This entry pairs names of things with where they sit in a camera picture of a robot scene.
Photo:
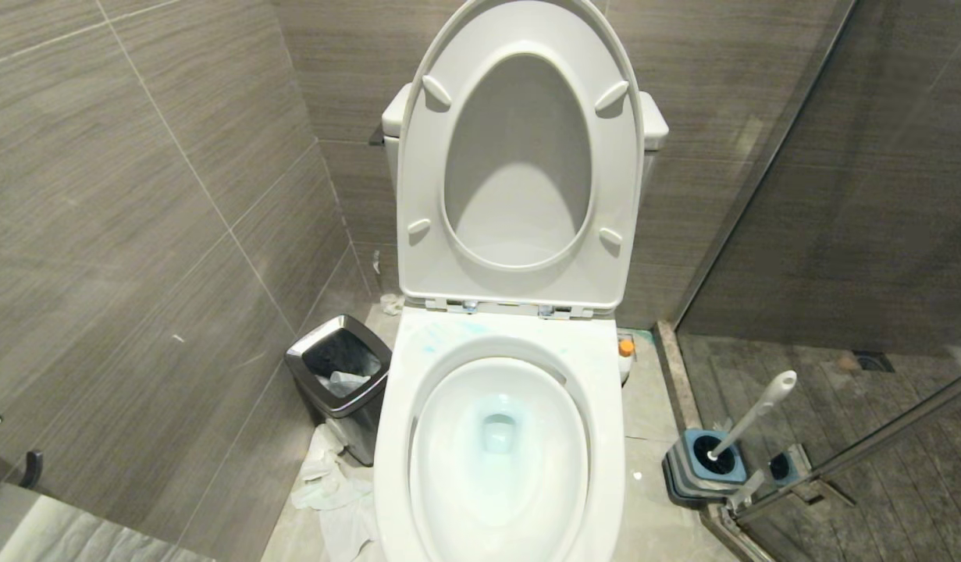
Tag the white toilet seat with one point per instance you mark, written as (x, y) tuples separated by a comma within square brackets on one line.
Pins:
[(519, 281)]

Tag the white toilet bowl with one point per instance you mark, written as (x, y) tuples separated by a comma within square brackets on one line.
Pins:
[(502, 343)]

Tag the white toilet lid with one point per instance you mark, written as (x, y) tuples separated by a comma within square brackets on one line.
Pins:
[(519, 195)]

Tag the grey blue brush holder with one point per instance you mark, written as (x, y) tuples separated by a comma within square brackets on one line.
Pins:
[(702, 476)]

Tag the white toilet brush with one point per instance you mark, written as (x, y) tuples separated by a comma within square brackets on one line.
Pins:
[(753, 417)]

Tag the small white paper wad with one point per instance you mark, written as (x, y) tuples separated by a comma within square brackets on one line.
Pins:
[(392, 303)]

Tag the white bottle orange cap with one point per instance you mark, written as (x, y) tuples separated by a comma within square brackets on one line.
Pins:
[(625, 353)]

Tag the silver black trash bin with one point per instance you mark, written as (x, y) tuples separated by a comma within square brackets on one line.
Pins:
[(343, 390)]

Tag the crumpled white paper towel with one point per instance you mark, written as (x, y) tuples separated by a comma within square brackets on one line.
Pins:
[(336, 499)]

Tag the glass shower door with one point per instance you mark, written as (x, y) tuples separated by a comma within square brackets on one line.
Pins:
[(839, 195)]

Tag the floor drain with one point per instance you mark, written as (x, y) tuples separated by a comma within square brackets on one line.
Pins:
[(873, 361)]

